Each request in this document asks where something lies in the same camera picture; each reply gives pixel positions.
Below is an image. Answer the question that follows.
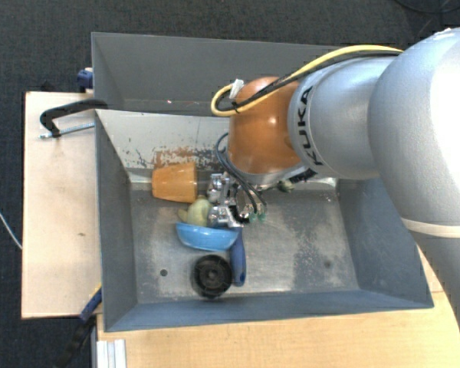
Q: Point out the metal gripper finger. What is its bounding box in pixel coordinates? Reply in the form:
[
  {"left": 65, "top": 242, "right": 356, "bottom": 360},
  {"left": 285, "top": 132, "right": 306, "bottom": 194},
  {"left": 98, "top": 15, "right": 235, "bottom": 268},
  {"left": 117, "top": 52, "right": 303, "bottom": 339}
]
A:
[
  {"left": 205, "top": 172, "right": 232, "bottom": 205},
  {"left": 206, "top": 204, "right": 244, "bottom": 230}
]

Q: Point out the yellow-green toy pear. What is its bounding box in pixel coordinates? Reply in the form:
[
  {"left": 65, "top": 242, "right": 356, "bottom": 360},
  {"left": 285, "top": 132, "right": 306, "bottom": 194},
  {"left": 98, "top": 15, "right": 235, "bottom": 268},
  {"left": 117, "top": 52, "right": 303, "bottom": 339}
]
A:
[{"left": 177, "top": 196, "right": 215, "bottom": 228}]

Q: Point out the blue bowl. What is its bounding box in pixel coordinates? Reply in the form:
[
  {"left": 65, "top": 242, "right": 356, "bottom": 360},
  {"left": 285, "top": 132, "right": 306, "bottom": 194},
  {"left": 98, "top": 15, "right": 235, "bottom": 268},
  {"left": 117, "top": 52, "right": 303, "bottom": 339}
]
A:
[{"left": 175, "top": 222, "right": 241, "bottom": 253}]

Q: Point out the orange cup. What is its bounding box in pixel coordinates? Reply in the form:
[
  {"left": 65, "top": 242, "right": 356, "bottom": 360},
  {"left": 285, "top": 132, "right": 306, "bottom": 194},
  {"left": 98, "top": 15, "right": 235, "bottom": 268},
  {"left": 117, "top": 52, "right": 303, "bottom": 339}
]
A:
[{"left": 151, "top": 162, "right": 199, "bottom": 204}]

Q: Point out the black round disc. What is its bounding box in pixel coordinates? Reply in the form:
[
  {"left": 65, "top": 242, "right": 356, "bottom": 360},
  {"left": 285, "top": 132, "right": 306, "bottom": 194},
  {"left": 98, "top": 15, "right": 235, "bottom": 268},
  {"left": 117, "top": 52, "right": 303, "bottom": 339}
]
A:
[{"left": 189, "top": 254, "right": 233, "bottom": 300}]

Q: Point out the grey metal bin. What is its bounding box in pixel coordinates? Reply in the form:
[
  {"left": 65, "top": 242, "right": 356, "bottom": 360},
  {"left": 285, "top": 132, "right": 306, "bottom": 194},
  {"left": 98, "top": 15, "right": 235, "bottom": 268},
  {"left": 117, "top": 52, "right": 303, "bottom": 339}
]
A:
[{"left": 90, "top": 31, "right": 435, "bottom": 334}]

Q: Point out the pale wood board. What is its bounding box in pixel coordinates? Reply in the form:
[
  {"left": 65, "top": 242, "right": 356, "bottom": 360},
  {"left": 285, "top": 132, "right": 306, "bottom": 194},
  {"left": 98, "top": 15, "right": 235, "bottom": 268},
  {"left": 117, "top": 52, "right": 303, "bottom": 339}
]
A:
[{"left": 21, "top": 91, "right": 103, "bottom": 320}]

